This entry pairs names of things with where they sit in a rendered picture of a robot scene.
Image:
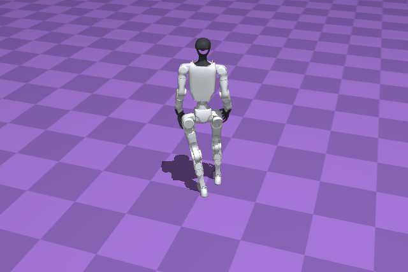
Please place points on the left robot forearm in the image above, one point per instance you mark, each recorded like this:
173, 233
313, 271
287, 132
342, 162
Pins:
178, 102

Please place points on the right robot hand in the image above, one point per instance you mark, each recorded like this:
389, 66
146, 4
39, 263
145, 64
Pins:
225, 114

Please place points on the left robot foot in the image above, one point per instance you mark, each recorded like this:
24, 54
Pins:
203, 191

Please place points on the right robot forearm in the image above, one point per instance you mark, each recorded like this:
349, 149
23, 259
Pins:
227, 102

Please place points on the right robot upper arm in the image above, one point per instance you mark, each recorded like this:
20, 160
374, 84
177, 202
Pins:
223, 80

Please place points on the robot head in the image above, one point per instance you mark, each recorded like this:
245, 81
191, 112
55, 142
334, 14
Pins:
202, 44

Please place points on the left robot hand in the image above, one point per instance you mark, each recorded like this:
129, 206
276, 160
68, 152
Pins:
180, 117

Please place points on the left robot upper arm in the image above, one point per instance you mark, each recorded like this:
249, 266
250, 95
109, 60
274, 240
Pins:
182, 71

